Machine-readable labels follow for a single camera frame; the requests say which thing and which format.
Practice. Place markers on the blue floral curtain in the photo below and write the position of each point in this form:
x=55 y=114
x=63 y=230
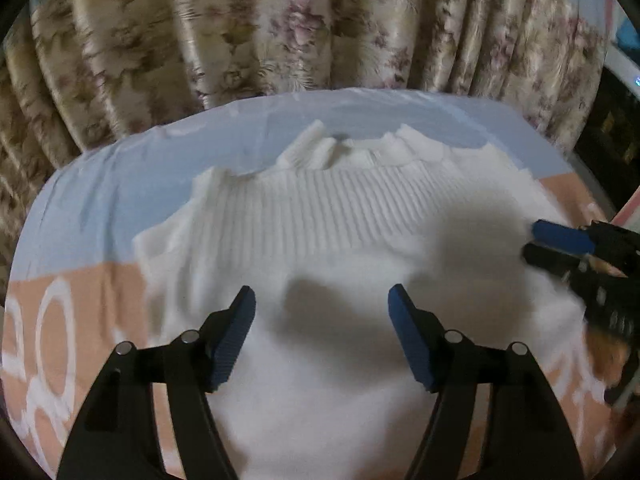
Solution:
x=250 y=25

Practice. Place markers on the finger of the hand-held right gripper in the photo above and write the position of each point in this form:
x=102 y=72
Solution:
x=562 y=236
x=550 y=257

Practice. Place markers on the black appliance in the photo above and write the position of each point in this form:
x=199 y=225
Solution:
x=612 y=140

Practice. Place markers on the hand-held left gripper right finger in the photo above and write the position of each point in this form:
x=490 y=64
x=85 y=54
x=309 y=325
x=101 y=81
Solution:
x=412 y=340

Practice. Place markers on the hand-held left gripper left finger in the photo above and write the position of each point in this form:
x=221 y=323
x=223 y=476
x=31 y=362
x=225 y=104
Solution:
x=235 y=340

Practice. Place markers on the teal cloth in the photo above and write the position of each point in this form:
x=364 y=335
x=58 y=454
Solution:
x=631 y=27

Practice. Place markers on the peach patterned blanket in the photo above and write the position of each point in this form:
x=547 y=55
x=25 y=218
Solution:
x=95 y=300

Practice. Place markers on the white knit sweater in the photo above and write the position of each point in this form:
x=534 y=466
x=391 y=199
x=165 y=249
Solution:
x=340 y=240

